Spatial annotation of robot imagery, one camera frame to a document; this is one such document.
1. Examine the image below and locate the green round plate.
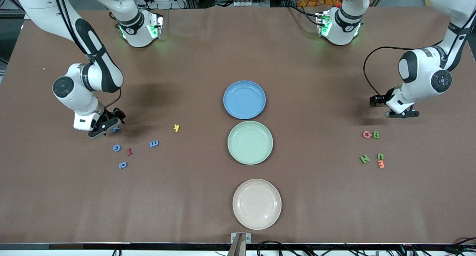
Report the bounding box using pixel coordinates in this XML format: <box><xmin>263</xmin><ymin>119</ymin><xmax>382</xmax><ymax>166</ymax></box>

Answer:
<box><xmin>227</xmin><ymin>121</ymin><xmax>274</xmax><ymax>165</ymax></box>

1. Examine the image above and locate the black arm base cable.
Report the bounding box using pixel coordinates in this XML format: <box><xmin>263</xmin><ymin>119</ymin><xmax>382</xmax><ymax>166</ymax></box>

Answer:
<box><xmin>288</xmin><ymin>0</ymin><xmax>320</xmax><ymax>26</ymax></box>

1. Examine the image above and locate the pink round plate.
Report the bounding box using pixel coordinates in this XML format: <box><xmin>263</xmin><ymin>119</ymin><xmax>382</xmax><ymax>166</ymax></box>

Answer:
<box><xmin>232</xmin><ymin>179</ymin><xmax>282</xmax><ymax>230</ymax></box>

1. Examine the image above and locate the aluminium frame profile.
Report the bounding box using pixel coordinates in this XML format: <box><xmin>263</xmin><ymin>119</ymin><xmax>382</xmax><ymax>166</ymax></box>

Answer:
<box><xmin>0</xmin><ymin>0</ymin><xmax>28</xmax><ymax>19</ymax></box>

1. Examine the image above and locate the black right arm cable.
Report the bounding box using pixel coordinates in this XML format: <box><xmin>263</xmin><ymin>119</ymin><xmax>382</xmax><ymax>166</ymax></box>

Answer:
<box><xmin>52</xmin><ymin>0</ymin><xmax>122</xmax><ymax>108</ymax></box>

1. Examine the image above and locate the metal table edge bracket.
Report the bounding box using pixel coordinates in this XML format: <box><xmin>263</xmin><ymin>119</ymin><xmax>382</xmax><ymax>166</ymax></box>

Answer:
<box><xmin>231</xmin><ymin>232</ymin><xmax>252</xmax><ymax>256</ymax></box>

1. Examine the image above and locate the blue round plate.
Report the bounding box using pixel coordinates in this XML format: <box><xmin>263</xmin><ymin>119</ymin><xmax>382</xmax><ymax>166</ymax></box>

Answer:
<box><xmin>223</xmin><ymin>80</ymin><xmax>267</xmax><ymax>120</ymax></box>

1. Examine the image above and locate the black looped floor cable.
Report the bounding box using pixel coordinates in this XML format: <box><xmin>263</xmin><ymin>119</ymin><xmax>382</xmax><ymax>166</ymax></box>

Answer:
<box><xmin>257</xmin><ymin>241</ymin><xmax>298</xmax><ymax>256</ymax></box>

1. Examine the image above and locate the red and black cable bundle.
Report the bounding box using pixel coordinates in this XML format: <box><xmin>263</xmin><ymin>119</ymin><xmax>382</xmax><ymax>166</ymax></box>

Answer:
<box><xmin>452</xmin><ymin>237</ymin><xmax>476</xmax><ymax>255</ymax></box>

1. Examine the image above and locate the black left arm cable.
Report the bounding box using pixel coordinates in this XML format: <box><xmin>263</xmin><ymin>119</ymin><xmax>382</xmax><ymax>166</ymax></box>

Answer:
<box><xmin>363</xmin><ymin>11</ymin><xmax>476</xmax><ymax>97</ymax></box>

